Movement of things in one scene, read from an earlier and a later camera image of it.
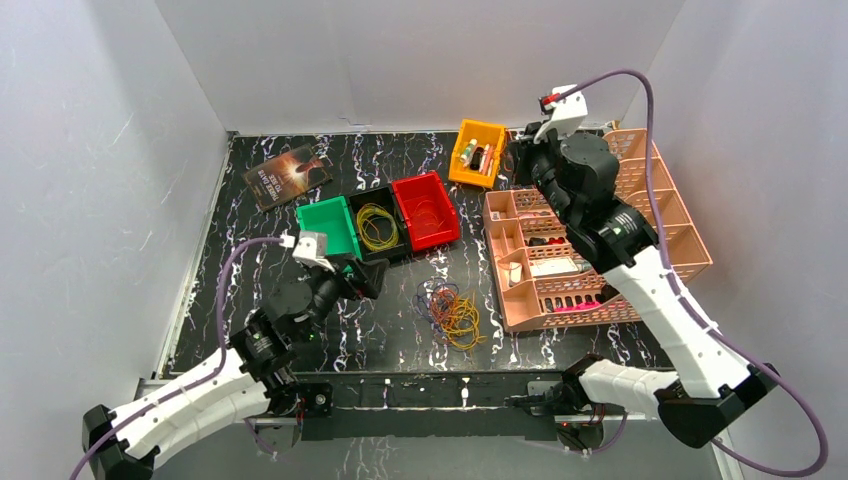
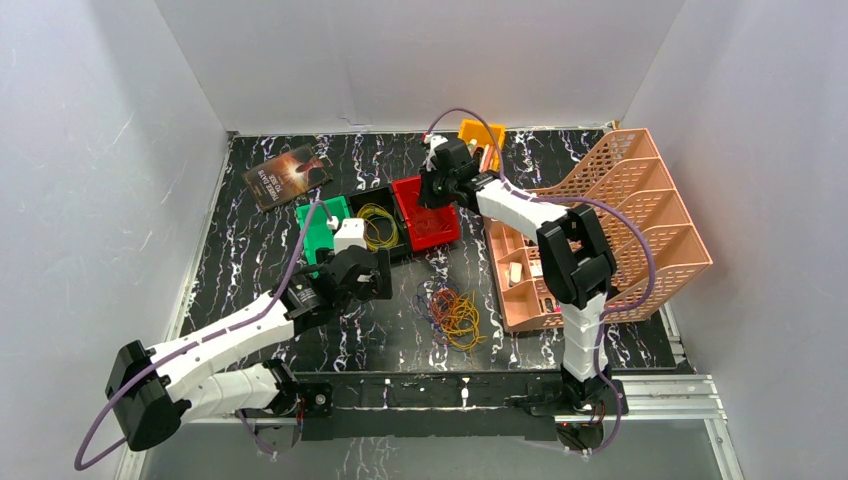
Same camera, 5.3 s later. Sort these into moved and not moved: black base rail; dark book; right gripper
Moved: right gripper
Not moved: black base rail; dark book
